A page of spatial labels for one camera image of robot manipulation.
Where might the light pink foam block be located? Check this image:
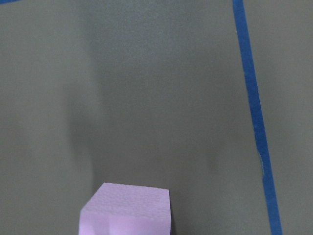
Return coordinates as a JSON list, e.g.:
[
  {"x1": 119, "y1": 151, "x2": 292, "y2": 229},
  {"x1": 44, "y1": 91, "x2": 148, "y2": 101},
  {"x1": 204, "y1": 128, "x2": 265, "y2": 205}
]
[{"x1": 78, "y1": 183, "x2": 172, "y2": 235}]

